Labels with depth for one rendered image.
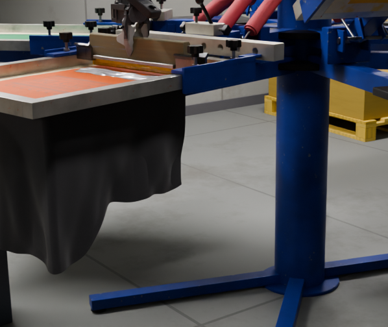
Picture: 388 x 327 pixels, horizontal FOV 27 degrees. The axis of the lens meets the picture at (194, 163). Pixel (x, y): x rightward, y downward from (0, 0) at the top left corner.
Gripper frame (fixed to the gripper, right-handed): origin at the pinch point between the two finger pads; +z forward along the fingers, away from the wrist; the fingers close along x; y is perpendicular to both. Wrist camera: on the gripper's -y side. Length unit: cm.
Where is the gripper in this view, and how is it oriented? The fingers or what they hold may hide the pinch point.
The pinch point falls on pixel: (137, 51)
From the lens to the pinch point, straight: 245.2
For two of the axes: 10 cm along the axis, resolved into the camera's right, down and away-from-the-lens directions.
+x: -6.8, 2.0, -7.0
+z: 0.1, 9.6, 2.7
